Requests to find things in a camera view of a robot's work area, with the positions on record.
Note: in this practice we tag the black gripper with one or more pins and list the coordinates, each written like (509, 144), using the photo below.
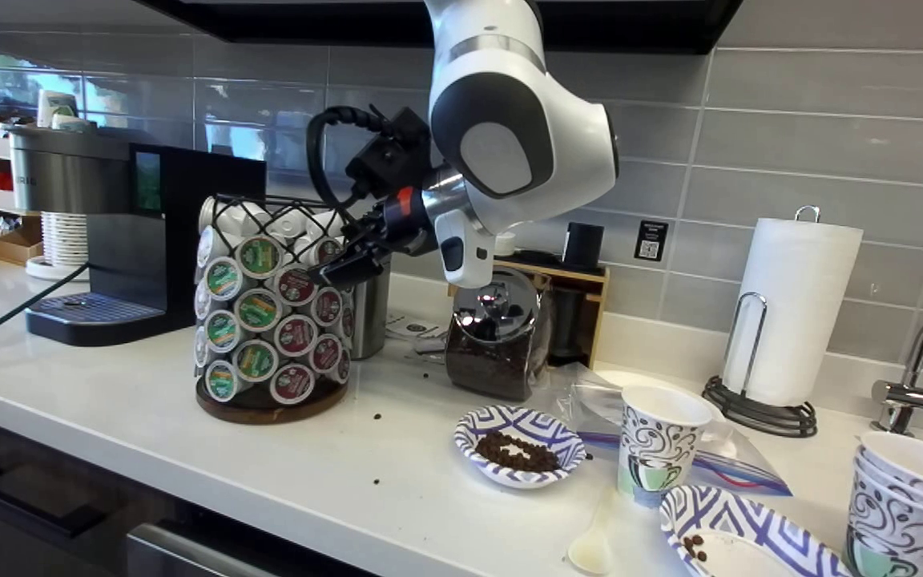
(387, 210)

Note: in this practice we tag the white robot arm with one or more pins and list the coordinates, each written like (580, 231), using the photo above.
(500, 144)

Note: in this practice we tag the patterned paper cup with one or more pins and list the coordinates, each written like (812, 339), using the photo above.
(658, 439)

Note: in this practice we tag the steel canister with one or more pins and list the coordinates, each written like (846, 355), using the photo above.
(369, 316)

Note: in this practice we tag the glass coffee bean jar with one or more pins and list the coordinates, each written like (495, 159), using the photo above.
(498, 339)

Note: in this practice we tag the wooden organizer box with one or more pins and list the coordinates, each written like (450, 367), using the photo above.
(574, 301)

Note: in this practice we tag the black coffee machine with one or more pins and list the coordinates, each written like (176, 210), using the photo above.
(142, 227)

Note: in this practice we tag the blue patterned plate with beans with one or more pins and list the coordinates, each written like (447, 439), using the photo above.
(517, 446)

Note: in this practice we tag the paper towel roll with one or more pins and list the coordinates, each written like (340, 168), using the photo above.
(786, 310)

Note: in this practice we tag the white plastic spoon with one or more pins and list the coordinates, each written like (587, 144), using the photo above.
(590, 550)

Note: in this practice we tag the clear plastic zip bag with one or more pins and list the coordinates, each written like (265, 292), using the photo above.
(723, 461)

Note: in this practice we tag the black paper towel holder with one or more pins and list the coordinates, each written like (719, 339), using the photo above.
(795, 422)

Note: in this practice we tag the chrome faucet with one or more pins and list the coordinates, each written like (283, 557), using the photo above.
(905, 397)

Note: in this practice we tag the stacked patterned paper bowls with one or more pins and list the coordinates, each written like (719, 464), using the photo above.
(885, 509)

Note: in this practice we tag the wire k-cup rack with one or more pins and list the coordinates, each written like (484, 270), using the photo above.
(269, 333)

